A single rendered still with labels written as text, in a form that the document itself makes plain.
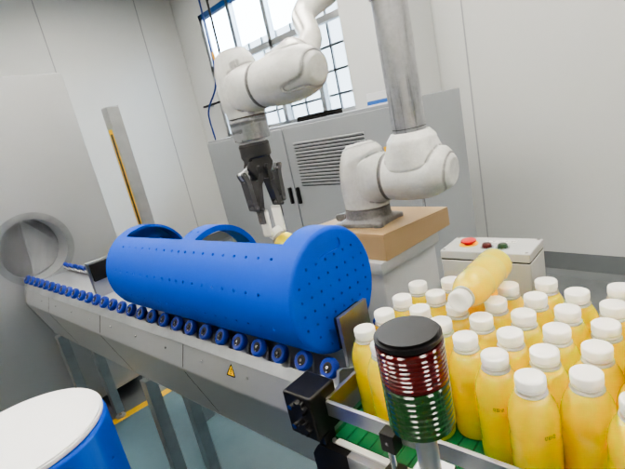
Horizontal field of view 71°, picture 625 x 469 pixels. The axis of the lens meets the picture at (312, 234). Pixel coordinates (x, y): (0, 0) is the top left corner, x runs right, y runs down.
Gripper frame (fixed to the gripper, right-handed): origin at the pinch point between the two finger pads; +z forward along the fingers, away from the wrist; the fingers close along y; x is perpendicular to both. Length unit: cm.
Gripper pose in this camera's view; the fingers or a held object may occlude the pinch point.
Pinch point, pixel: (272, 221)
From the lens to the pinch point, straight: 112.8
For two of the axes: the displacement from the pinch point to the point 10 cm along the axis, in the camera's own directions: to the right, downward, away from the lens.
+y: -6.5, 3.3, -6.9
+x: 7.3, 0.2, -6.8
